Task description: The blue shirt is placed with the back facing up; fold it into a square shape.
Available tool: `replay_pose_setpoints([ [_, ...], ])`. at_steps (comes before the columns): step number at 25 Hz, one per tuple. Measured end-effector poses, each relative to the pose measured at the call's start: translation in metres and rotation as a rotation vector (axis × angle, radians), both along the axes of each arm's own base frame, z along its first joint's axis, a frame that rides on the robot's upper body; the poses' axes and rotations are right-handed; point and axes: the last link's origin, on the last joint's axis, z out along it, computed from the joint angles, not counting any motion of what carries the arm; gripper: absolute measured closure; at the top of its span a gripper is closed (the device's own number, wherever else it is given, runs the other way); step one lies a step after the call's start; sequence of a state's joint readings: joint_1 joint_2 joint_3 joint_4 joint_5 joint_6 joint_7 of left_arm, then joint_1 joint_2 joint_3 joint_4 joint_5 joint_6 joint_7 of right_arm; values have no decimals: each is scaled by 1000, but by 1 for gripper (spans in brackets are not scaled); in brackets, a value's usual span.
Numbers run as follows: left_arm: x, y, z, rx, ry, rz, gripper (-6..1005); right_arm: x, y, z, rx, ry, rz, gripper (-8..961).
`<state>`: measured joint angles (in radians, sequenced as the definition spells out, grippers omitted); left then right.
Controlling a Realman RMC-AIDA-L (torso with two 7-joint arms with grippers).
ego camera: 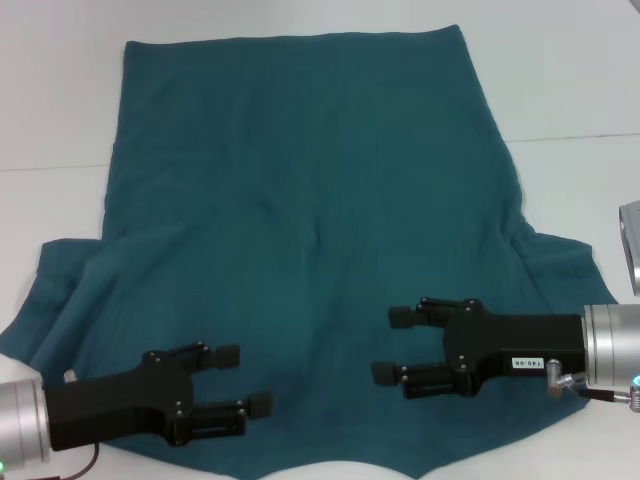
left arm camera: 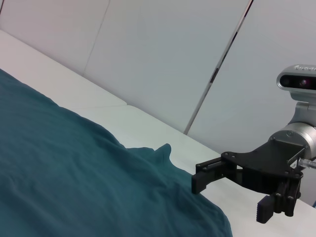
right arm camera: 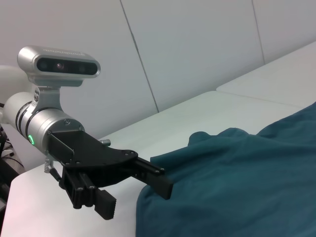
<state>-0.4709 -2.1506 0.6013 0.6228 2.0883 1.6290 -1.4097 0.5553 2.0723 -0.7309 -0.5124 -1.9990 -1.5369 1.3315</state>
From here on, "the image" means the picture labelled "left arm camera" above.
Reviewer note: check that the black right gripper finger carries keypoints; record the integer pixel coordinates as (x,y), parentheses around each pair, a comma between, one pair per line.
(205,176)
(286,200)

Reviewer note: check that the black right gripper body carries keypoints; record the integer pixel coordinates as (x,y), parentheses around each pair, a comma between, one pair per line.
(261,170)

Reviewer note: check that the teal blue shirt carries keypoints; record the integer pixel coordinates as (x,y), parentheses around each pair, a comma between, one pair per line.
(74,172)

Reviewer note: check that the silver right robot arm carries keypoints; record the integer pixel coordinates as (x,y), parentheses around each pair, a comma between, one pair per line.
(296,135)

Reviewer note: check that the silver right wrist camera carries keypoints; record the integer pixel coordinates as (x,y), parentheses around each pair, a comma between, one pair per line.
(296,81)

